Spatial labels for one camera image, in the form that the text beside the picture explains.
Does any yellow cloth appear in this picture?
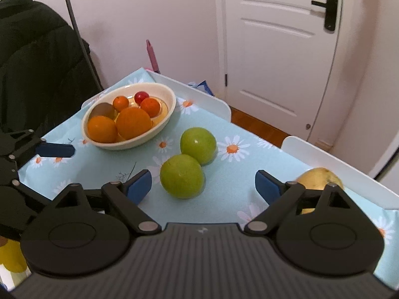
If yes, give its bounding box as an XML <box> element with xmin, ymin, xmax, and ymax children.
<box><xmin>0</xmin><ymin>238</ymin><xmax>28</xmax><ymax>275</ymax></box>

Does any white chair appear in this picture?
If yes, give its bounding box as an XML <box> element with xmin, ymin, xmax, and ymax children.
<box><xmin>146</xmin><ymin>70</ymin><xmax>231</xmax><ymax>122</ymax></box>
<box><xmin>281</xmin><ymin>136</ymin><xmax>399</xmax><ymax>210</ymax></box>

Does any blue packet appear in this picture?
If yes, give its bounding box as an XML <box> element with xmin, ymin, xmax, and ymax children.
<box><xmin>187</xmin><ymin>80</ymin><xmax>215</xmax><ymax>97</ymax></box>

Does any pink plastic stick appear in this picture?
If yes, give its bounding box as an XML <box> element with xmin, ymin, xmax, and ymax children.
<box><xmin>146</xmin><ymin>39</ymin><xmax>161</xmax><ymax>74</ymax></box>

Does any small tangerine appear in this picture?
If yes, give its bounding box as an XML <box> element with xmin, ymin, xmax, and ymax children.
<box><xmin>140</xmin><ymin>97</ymin><xmax>161</xmax><ymax>118</ymax></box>

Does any large orange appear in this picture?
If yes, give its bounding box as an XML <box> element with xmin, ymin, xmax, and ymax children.
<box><xmin>116</xmin><ymin>107</ymin><xmax>153</xmax><ymax>141</ymax></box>
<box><xmin>87</xmin><ymin>115</ymin><xmax>119</xmax><ymax>143</ymax></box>

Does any blue daisy print tablecloth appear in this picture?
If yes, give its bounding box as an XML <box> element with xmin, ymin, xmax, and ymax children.
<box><xmin>0</xmin><ymin>67</ymin><xmax>399</xmax><ymax>290</ymax></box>

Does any cream oval bowl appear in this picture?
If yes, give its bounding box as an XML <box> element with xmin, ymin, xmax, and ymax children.
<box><xmin>82</xmin><ymin>82</ymin><xmax>177</xmax><ymax>151</ymax></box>

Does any black door handle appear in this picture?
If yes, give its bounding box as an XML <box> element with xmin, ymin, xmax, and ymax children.
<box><xmin>311</xmin><ymin>0</ymin><xmax>339</xmax><ymax>32</ymax></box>

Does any brown kiwi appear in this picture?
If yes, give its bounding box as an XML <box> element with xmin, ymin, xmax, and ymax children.
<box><xmin>89</xmin><ymin>102</ymin><xmax>116</xmax><ymax>120</ymax></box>

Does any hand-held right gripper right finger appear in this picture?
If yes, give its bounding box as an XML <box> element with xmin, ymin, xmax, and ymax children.
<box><xmin>243</xmin><ymin>170</ymin><xmax>359</xmax><ymax>234</ymax></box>

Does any black jacket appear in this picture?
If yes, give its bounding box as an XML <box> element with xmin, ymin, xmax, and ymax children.
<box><xmin>0</xmin><ymin>0</ymin><xmax>104</xmax><ymax>135</ymax></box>

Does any white panel door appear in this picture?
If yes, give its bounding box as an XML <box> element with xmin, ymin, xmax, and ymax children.
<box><xmin>221</xmin><ymin>0</ymin><xmax>344</xmax><ymax>145</ymax></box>

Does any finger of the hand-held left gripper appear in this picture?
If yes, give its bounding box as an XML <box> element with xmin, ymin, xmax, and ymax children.
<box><xmin>0</xmin><ymin>129</ymin><xmax>76</xmax><ymax>168</ymax></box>

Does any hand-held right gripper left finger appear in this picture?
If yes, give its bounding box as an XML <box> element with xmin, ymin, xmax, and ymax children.
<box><xmin>51</xmin><ymin>170</ymin><xmax>162</xmax><ymax>234</ymax></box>

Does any green apple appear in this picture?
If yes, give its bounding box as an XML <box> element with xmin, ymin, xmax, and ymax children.
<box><xmin>160</xmin><ymin>154</ymin><xmax>205</xmax><ymax>199</ymax></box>
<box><xmin>180</xmin><ymin>127</ymin><xmax>217</xmax><ymax>165</ymax></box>

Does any grey metal rack tube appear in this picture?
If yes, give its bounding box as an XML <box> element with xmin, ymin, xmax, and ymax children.
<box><xmin>12</xmin><ymin>0</ymin><xmax>104</xmax><ymax>91</ymax></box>

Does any tiny tangerine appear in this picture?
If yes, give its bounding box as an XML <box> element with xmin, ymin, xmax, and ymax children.
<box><xmin>112</xmin><ymin>96</ymin><xmax>129</xmax><ymax>112</ymax></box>

